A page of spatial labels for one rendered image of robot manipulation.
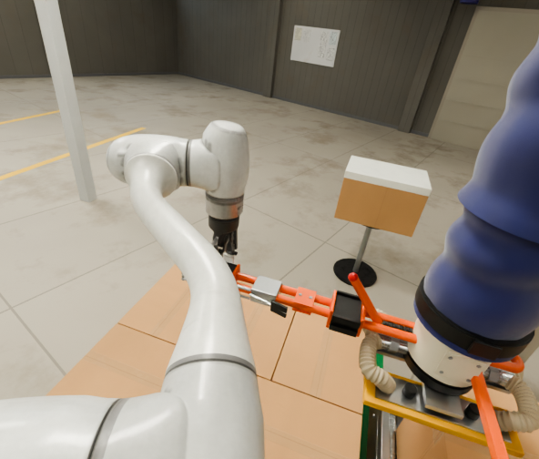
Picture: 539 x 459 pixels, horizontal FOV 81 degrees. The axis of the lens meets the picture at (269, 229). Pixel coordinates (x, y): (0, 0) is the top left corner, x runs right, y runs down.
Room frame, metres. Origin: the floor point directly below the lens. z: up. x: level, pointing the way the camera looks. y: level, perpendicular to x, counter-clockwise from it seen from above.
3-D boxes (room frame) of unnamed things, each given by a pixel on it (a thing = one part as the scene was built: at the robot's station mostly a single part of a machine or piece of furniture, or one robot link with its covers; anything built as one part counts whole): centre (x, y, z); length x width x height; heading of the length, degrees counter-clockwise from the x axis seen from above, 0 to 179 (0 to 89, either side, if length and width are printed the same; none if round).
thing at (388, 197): (2.36, -0.84, 0.82); 0.60 x 0.40 x 0.40; 75
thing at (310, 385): (0.98, 0.08, 0.34); 1.20 x 1.00 x 0.40; 76
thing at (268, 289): (0.64, -0.01, 1.23); 0.07 x 0.07 x 0.04; 77
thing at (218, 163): (0.66, 0.13, 1.58); 0.13 x 0.11 x 0.16; 99
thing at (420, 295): (0.53, -0.46, 1.36); 0.23 x 0.23 x 0.04
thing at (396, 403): (0.44, -0.44, 1.14); 0.34 x 0.10 x 0.05; 77
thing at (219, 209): (0.67, 0.11, 1.47); 0.09 x 0.09 x 0.06
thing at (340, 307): (0.59, -0.22, 1.24); 0.10 x 0.08 x 0.06; 167
